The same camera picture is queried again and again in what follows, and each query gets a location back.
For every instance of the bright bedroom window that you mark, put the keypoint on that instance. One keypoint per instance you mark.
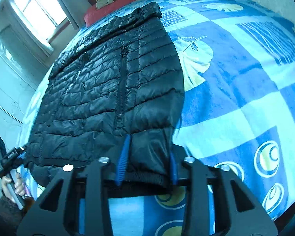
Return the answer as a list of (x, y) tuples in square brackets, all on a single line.
[(42, 19)]

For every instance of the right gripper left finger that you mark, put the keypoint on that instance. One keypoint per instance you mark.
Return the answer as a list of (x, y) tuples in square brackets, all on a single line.
[(55, 205)]

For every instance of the person left hand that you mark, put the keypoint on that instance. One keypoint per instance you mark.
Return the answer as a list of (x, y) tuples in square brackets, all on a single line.
[(18, 185)]

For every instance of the glass panel wardrobe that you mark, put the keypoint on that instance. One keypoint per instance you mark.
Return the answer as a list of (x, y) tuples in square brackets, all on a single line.
[(20, 74)]

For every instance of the black quilted puffer jacket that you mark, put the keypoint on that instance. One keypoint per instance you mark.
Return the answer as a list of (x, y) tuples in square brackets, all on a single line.
[(119, 93)]

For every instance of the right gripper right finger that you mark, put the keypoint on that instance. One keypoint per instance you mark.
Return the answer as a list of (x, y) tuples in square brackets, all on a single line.
[(217, 201)]

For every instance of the grey window curtain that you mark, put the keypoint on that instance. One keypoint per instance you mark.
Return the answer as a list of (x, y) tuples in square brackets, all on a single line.
[(75, 11)]

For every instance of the red pillow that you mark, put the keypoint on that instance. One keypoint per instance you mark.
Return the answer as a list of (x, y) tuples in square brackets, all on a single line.
[(93, 14)]

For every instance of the blue patterned bed sheet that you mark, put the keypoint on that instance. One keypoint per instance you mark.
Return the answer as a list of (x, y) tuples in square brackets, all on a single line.
[(239, 111)]

